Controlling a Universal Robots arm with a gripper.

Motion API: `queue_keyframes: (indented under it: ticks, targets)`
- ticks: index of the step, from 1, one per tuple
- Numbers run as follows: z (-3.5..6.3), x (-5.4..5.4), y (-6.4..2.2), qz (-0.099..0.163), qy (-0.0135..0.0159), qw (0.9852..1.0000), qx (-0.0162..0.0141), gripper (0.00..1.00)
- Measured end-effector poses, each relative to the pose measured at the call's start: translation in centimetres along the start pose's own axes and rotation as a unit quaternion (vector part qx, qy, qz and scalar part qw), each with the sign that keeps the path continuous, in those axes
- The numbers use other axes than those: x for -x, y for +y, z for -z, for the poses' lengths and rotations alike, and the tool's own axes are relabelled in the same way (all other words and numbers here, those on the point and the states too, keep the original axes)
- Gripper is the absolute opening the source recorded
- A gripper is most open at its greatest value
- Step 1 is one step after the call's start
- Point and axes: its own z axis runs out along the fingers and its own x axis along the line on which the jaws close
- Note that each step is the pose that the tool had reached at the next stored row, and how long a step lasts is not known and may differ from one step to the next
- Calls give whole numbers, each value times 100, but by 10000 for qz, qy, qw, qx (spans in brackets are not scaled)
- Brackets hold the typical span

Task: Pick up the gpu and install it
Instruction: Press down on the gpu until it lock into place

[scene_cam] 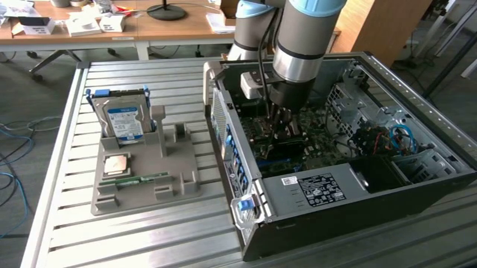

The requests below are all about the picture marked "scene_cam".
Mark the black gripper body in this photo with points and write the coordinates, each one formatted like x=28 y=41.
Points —
x=293 y=95

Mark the green GPU card black fan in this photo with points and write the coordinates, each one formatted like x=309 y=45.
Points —
x=289 y=148

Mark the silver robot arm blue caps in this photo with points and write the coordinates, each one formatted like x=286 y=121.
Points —
x=302 y=33

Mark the green motherboard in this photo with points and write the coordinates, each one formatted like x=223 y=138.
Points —
x=324 y=150

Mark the long blue expansion slot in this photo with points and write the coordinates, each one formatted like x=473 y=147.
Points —
x=277 y=161

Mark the grey power supply unit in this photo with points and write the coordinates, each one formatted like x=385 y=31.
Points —
x=279 y=195

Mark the blue case latch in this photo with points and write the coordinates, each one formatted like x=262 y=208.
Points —
x=246 y=205

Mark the white paper booklet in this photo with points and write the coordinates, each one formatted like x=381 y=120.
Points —
x=219 y=23

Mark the brown cardboard box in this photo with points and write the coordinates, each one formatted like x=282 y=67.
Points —
x=227 y=8

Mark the wooden cabinet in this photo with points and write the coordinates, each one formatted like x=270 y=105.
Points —
x=392 y=28

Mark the black open PC case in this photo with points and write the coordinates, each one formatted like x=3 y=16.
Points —
x=336 y=223

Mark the wooden desk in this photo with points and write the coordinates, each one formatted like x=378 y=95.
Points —
x=38 y=37
x=179 y=28

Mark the grey parts rack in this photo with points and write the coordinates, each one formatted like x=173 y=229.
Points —
x=149 y=167

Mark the hard disk with blue caddy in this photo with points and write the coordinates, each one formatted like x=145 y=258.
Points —
x=123 y=123

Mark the black round lamp base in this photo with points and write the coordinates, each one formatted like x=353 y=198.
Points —
x=166 y=14

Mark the green RAM stick bare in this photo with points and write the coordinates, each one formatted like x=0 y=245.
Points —
x=130 y=181

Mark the silver CPU chip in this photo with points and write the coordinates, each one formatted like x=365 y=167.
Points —
x=115 y=164

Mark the white box printed label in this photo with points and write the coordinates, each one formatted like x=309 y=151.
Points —
x=111 y=24

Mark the white box round hole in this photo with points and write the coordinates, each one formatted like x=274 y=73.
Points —
x=82 y=28

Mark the grey cup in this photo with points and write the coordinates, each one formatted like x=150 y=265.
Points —
x=59 y=2

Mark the white box black lid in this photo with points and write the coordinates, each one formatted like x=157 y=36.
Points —
x=35 y=26

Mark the white paper stack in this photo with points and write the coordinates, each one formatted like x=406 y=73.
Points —
x=19 y=9

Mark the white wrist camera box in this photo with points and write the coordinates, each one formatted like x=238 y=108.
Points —
x=253 y=85

